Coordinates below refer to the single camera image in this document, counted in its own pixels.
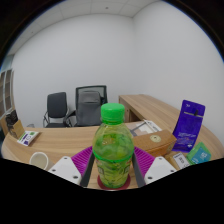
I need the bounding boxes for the grey backpack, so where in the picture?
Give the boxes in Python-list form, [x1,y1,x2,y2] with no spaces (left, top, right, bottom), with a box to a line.
[75,90,103,127]

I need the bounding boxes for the black mesh office chair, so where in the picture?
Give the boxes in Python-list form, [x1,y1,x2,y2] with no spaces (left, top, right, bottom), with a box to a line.
[64,85,109,128]

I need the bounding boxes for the wide dark brown box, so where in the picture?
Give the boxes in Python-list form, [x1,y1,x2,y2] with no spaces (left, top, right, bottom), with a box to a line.
[5,109,19,129]

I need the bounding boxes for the green drink bottle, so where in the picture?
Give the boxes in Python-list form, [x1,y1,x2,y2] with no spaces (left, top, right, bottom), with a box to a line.
[92,102,135,190]

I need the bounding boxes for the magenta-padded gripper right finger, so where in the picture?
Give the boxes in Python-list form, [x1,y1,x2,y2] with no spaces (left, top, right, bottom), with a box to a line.
[131,146,178,188]

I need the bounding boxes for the green packet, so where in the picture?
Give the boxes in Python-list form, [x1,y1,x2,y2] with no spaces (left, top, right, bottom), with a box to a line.
[185,141,212,166]

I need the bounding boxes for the small tan box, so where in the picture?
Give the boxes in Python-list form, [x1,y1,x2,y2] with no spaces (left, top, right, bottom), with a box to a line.
[164,151,192,170]

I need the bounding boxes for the white and brown mug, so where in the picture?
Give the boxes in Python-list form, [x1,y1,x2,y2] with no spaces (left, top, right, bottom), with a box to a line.
[29,151,54,171]

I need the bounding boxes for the open cardboard box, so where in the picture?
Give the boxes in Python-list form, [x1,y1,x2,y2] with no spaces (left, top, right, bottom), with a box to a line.
[0,116,26,140]

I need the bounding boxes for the green and purple leaflet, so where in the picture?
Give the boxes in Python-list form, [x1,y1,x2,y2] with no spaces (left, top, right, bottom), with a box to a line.
[16,130,40,147]

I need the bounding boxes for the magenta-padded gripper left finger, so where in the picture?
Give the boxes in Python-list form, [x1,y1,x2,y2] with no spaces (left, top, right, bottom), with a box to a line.
[48,145,96,188]

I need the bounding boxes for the purple pouch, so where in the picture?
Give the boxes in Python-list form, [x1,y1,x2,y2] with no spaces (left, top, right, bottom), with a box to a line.
[172,99,206,154]

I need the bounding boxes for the wooden shelf cabinet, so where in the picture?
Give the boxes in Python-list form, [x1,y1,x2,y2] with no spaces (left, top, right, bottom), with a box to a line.
[0,68,16,118]

